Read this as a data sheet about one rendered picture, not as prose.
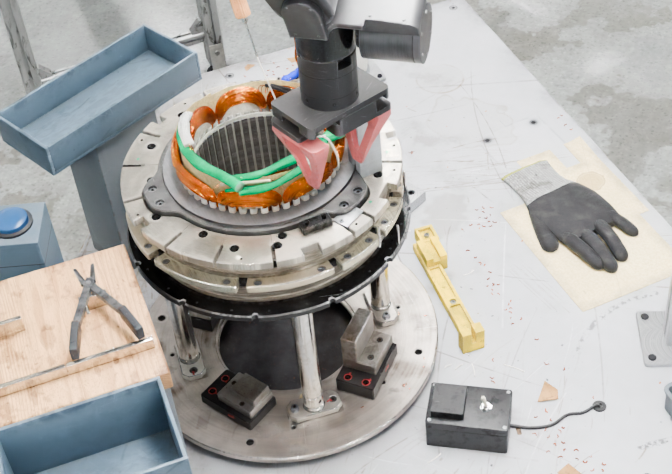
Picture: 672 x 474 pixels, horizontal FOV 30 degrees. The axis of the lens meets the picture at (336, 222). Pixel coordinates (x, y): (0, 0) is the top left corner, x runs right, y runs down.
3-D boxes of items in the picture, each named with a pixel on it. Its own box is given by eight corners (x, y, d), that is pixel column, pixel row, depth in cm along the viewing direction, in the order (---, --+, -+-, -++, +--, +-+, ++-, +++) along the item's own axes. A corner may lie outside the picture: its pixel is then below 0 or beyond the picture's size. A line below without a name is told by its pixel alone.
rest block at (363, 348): (343, 366, 155) (340, 338, 151) (360, 334, 159) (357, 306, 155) (376, 375, 153) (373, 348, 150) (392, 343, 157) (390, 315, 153)
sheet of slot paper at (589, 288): (701, 268, 168) (701, 265, 168) (577, 314, 164) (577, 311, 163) (583, 137, 189) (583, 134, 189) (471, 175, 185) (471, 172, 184)
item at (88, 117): (178, 180, 189) (144, 23, 169) (226, 211, 183) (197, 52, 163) (46, 272, 177) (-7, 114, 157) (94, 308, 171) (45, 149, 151)
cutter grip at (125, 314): (146, 337, 126) (143, 326, 125) (139, 340, 126) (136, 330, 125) (127, 314, 129) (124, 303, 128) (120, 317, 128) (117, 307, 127)
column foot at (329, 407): (285, 406, 154) (284, 402, 153) (336, 392, 155) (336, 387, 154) (291, 425, 151) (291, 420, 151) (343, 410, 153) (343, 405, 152)
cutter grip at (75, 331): (79, 359, 125) (76, 349, 124) (71, 360, 125) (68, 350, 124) (82, 329, 128) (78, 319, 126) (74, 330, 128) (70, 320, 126)
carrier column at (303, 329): (327, 411, 152) (313, 294, 138) (309, 419, 152) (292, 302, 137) (319, 397, 154) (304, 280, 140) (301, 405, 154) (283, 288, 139)
